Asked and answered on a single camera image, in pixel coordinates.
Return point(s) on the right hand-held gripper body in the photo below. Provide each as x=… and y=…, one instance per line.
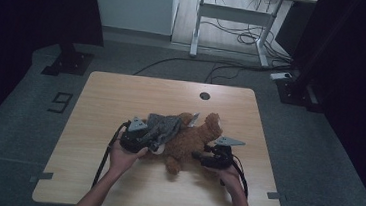
x=219, y=159

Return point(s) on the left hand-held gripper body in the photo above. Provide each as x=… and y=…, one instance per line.
x=132, y=142

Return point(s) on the brown teddy bear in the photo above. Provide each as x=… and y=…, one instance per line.
x=191, y=140

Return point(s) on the grey cloth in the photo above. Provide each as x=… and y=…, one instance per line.
x=164, y=126

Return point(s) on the person's left hand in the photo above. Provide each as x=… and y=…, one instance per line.
x=122, y=163

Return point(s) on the person's right hand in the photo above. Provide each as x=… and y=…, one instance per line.
x=232, y=181

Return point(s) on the grey tape strip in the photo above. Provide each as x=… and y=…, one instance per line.
x=42, y=176
x=274, y=195

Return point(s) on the black stand base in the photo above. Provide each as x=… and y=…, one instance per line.
x=70, y=63
x=294, y=92

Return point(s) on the white power strip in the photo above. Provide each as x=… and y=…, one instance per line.
x=281, y=76

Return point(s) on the white partition panel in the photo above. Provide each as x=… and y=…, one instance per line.
x=133, y=1

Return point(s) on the dark curtain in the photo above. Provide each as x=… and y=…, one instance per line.
x=358, y=64
x=28, y=9

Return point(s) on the white desk frame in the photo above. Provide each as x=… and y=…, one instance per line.
x=235, y=14

